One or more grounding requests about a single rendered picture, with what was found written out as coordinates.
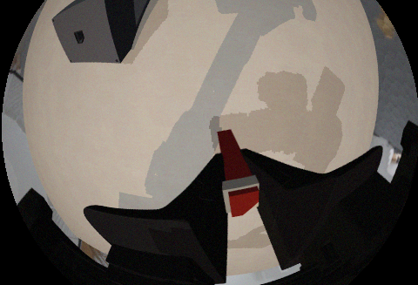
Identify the dark red peg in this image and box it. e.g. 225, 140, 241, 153
217, 129, 259, 216

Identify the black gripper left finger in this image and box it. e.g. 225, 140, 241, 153
84, 153, 229, 284

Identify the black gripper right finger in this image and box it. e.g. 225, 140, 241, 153
240, 146, 383, 271

